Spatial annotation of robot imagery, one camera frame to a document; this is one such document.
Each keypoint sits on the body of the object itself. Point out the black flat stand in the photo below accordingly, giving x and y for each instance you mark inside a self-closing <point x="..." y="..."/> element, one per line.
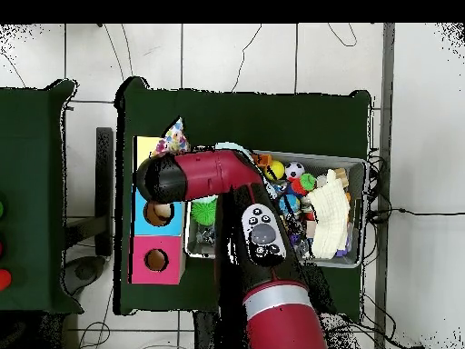
<point x="104" y="181"/>

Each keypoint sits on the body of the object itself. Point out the red round object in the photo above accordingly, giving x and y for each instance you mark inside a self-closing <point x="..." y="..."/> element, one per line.
<point x="4" y="280"/>

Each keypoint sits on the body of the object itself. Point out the small soccer ball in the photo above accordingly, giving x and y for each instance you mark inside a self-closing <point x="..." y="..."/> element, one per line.
<point x="295" y="171"/>

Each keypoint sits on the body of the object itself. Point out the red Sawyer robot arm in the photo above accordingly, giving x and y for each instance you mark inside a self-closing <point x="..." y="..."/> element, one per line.
<point x="218" y="174"/>

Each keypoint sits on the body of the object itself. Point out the dark green table cloth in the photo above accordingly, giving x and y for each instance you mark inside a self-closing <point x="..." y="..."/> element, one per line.
<point x="29" y="181"/>
<point x="254" y="112"/>

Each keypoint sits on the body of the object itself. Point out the multicolour spotted cloth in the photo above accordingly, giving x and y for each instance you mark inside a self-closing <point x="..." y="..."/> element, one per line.
<point x="174" y="140"/>

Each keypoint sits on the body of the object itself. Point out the blue globe ball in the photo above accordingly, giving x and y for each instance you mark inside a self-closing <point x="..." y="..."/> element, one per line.
<point x="290" y="203"/>

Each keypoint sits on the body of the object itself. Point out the cream white cloth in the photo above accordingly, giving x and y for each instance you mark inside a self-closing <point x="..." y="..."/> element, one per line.
<point x="330" y="218"/>

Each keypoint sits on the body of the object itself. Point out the wooden box with three holes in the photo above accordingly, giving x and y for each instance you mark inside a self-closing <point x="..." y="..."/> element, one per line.
<point x="160" y="251"/>

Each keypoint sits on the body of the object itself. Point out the green spiky ball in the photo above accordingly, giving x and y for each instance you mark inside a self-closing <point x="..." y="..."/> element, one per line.
<point x="204" y="212"/>

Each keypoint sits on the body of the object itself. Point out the orange plastic block toy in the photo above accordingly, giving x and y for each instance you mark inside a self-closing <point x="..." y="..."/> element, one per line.
<point x="264" y="160"/>

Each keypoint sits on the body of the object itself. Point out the clear mesh bin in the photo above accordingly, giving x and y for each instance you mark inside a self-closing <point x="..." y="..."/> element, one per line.
<point x="327" y="160"/>

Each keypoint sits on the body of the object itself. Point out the grey round base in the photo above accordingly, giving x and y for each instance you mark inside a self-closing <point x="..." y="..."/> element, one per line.
<point x="83" y="272"/>

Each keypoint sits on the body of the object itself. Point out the light blue cloth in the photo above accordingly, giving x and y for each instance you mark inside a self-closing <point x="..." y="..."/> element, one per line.
<point x="232" y="146"/>

